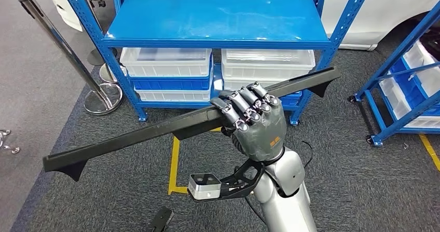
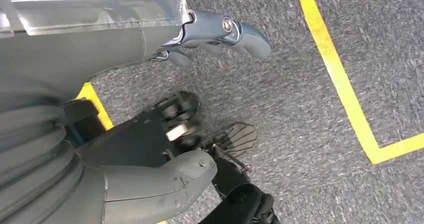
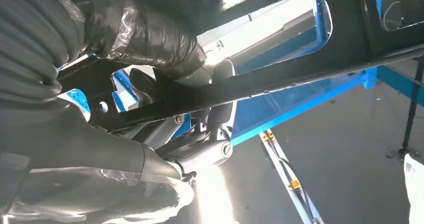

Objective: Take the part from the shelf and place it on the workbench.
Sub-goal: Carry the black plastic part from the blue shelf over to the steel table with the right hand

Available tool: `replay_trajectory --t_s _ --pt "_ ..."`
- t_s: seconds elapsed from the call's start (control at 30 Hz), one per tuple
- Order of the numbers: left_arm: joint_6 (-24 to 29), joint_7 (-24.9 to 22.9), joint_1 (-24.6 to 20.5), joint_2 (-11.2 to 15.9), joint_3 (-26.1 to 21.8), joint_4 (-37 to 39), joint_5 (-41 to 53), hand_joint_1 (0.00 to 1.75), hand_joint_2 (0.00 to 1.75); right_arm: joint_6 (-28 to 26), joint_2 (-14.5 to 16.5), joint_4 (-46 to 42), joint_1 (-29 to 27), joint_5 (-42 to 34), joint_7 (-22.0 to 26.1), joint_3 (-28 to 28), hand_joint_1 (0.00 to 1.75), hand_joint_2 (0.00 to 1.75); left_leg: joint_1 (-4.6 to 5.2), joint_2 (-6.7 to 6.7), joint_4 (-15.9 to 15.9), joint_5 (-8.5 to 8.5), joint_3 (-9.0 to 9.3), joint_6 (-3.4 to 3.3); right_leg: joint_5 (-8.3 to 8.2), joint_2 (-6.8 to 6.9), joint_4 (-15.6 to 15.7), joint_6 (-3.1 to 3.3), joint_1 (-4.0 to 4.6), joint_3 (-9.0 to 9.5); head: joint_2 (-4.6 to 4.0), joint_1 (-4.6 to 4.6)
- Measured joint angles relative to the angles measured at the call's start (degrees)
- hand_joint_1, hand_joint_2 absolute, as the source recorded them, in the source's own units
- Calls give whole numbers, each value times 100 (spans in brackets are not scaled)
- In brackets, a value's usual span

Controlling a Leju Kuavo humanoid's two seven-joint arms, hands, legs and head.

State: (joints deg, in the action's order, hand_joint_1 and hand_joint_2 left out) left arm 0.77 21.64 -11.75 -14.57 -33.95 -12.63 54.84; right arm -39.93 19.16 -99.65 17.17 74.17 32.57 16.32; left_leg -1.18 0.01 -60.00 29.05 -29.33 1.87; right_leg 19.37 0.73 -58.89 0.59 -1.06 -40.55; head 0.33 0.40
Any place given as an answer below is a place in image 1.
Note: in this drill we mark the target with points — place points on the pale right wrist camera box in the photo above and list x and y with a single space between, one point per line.
204 187

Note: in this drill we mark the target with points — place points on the long black plastic part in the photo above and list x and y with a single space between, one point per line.
137 134

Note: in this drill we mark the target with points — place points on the blue metal shelf rack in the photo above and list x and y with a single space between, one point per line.
377 139
213 17

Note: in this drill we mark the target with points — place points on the yellow floor tape square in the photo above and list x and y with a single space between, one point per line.
173 168

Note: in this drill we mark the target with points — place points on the chrome caster base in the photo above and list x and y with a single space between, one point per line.
8 144

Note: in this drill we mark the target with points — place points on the white plastic bin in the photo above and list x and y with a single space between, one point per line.
268 65
429 81
392 101
165 63
237 83
172 95

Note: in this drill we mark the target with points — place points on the white car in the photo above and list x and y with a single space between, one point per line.
378 10

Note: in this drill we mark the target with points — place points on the black robot body part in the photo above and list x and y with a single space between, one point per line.
160 220

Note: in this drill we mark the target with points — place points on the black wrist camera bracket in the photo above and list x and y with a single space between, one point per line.
240 182

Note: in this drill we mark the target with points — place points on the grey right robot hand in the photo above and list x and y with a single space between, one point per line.
261 134

